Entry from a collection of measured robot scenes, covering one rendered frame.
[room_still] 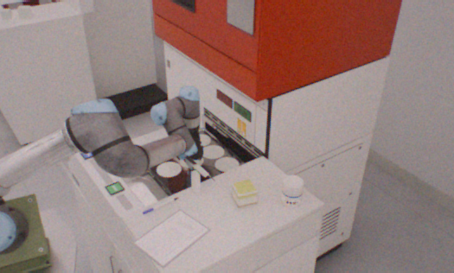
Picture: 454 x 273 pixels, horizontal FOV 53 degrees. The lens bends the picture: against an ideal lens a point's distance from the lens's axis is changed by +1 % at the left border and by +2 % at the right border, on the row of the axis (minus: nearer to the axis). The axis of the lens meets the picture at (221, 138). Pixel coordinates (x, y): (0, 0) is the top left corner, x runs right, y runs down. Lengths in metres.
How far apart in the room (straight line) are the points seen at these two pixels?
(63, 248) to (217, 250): 0.59
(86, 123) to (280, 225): 0.71
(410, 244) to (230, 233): 1.69
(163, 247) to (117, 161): 0.35
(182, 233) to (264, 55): 0.66
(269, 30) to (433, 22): 1.57
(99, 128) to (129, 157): 0.11
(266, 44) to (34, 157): 0.83
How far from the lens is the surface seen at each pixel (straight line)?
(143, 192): 1.82
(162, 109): 1.62
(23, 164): 1.39
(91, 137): 1.29
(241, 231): 1.52
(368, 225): 3.05
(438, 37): 3.00
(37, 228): 1.66
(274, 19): 1.59
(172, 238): 1.50
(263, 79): 1.65
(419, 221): 3.19
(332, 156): 2.21
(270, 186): 1.70
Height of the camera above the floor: 2.05
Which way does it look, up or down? 34 degrees down
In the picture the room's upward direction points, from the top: straight up
